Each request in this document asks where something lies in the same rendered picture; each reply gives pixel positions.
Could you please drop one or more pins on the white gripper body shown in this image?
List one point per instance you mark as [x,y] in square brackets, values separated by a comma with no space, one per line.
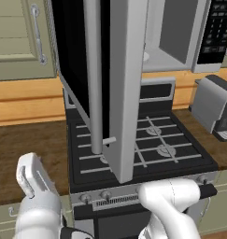
[35,174]

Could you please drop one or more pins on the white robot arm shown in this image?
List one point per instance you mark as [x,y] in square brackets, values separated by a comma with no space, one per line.
[167,202]

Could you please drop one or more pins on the silver black microwave door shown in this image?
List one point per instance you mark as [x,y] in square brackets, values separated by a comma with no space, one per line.
[127,77]

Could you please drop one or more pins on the beige base cupboard door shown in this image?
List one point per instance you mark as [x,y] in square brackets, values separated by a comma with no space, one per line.
[220,205]

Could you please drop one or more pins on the silver microwave oven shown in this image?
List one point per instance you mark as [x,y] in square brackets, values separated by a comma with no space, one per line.
[180,31]

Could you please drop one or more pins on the beige drawer front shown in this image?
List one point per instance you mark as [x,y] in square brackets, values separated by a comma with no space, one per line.
[2,217]

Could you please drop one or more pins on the silver stove knob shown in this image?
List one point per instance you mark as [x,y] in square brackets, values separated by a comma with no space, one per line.
[85,198]
[106,194]
[202,179]

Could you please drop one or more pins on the black silver stove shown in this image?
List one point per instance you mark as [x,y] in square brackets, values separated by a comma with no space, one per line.
[167,140]

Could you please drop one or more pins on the silver toaster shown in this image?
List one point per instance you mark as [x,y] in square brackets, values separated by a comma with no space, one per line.
[211,105]

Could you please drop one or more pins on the beige wall cupboard door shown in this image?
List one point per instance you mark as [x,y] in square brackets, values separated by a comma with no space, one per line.
[12,37]

